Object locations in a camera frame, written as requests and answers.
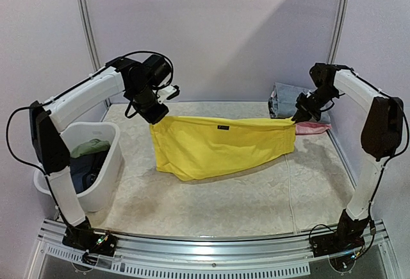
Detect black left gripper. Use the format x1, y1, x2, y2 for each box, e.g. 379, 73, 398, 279
129, 82, 169, 124

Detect grey button-up shirt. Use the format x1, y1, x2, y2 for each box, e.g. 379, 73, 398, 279
270, 82, 311, 119

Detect yellow shorts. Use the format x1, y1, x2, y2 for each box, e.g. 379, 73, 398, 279
150, 116, 296, 182

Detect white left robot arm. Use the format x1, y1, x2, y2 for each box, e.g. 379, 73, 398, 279
29, 51, 179, 249

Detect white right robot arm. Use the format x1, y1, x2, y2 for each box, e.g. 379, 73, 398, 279
292, 63, 404, 222

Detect white laundry basket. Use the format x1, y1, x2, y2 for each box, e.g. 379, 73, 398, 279
33, 121, 124, 213

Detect pink folded garment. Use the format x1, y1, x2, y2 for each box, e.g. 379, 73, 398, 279
295, 112, 332, 135

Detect black white patterned garment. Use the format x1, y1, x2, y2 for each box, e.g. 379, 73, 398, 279
268, 97, 278, 119

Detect olive green garment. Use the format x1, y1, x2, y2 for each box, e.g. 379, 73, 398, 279
70, 139, 111, 158

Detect navy blue garment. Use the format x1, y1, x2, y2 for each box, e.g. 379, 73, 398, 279
70, 151, 108, 194

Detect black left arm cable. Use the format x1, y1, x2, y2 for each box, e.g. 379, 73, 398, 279
6, 51, 176, 212

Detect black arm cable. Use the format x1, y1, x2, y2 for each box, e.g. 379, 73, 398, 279
6, 51, 176, 212
320, 65, 405, 216

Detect right aluminium corner post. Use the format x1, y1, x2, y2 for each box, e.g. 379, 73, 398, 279
326, 0, 349, 64

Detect aluminium corner post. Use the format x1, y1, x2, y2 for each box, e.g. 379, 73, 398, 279
326, 0, 349, 64
72, 0, 111, 106

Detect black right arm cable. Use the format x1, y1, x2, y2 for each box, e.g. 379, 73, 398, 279
320, 65, 405, 216

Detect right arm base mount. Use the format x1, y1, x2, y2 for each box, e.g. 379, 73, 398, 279
308, 217, 376, 257

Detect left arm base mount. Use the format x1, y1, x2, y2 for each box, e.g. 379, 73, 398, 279
62, 219, 118, 257

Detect left aluminium corner post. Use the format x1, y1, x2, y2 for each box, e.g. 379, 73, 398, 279
72, 0, 111, 106

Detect aluminium front rail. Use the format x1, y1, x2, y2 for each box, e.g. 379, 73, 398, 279
28, 219, 400, 278

